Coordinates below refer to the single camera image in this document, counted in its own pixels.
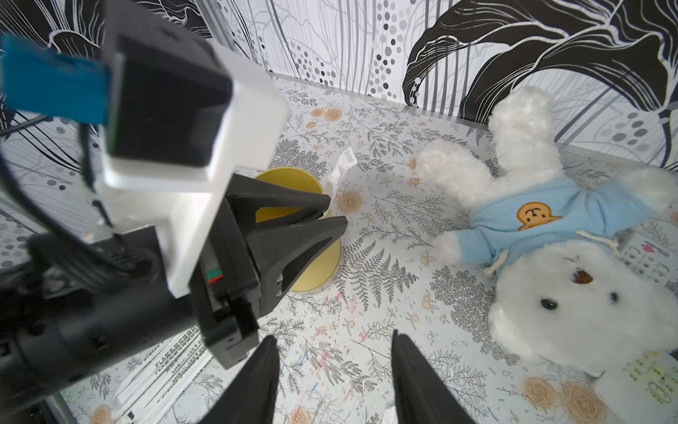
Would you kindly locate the white straw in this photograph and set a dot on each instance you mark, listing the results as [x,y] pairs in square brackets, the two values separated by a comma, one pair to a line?
[156,401]
[158,361]
[346,161]

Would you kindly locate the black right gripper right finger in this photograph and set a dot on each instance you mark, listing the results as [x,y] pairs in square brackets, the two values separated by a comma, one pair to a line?
[420,395]

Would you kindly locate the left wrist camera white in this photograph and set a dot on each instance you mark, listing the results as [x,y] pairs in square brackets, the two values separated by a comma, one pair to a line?
[164,115]

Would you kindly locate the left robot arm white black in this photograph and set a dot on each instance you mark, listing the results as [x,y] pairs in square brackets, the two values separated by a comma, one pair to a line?
[56,332]

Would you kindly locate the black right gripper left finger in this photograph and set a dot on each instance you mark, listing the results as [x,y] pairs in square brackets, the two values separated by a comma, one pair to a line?
[252,394]

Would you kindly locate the yellow metal cup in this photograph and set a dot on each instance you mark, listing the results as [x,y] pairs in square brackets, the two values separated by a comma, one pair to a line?
[300,247]

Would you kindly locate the white plush bunny toy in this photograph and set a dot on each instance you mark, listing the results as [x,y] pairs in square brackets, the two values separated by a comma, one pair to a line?
[562,292]

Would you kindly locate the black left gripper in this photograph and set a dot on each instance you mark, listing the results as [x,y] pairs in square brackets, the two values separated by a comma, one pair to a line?
[242,274]

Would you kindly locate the white remote control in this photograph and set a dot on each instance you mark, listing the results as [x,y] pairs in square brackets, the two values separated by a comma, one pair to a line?
[643,391]
[649,259]

